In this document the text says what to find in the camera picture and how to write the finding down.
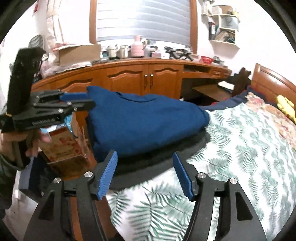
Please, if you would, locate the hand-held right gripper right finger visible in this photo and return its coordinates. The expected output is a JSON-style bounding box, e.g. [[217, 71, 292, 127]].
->
[[172, 152, 269, 241]]

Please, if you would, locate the black garment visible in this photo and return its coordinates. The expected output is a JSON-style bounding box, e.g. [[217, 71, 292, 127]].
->
[[110, 131, 212, 192]]

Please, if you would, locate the wooden window frame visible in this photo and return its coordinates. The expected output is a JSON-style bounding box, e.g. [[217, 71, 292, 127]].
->
[[89, 0, 199, 54]]

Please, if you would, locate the white wall shelf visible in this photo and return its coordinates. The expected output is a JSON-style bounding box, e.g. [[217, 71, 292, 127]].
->
[[201, 5, 241, 45]]

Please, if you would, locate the wooden desk cabinet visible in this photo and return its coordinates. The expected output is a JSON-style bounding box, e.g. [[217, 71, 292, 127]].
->
[[31, 58, 233, 109]]

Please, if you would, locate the yellow plush toy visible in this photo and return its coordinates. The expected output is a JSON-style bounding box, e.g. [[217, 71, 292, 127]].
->
[[275, 95, 296, 122]]

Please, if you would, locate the pale pink hanging cloth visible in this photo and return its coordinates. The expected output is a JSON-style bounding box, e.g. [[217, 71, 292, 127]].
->
[[45, 9, 66, 50]]

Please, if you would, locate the wooden bed headboard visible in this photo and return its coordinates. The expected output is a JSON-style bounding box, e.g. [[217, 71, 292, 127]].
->
[[250, 63, 296, 105]]

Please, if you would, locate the person's left hand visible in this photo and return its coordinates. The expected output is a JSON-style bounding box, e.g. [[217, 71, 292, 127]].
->
[[0, 128, 52, 163]]

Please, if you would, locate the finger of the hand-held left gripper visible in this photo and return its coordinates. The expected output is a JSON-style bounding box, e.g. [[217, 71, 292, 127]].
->
[[30, 90, 89, 103], [32, 98, 96, 117]]

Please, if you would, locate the grey desk fan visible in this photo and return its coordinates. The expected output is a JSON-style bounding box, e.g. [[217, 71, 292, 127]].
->
[[29, 34, 43, 48]]

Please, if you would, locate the dark blue box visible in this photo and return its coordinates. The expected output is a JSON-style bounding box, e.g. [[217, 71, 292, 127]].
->
[[18, 156, 50, 202]]

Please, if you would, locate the grey window blind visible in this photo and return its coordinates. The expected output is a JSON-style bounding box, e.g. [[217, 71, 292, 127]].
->
[[96, 0, 192, 44]]

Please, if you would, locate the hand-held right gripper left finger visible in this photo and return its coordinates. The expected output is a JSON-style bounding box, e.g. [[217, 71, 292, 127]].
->
[[23, 149, 118, 241]]

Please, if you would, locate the pink tissue box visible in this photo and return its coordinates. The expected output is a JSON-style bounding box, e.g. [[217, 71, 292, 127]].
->
[[151, 51, 170, 59]]

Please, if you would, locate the plain cardboard box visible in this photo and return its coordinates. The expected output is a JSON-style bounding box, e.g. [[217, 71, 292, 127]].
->
[[59, 44, 102, 66]]

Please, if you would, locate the pink thermos jug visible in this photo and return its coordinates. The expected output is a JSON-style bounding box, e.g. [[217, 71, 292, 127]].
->
[[131, 35, 148, 57]]

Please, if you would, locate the blue blazer jacket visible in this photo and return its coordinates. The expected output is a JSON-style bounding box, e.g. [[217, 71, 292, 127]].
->
[[86, 86, 210, 163]]

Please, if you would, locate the tied beige curtain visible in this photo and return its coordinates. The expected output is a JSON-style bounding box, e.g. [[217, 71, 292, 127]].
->
[[201, 0, 214, 16]]

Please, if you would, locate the leaf print bed sheet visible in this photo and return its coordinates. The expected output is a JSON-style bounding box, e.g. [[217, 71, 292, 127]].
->
[[106, 102, 296, 241]]

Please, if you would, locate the printed cardboard box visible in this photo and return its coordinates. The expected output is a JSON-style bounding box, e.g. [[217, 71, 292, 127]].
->
[[38, 113, 93, 168]]

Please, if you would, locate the dark wooden chair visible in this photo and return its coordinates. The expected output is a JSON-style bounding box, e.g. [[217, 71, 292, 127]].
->
[[225, 67, 252, 97]]

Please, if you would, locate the person's left forearm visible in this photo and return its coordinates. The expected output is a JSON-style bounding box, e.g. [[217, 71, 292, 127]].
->
[[0, 153, 25, 218]]

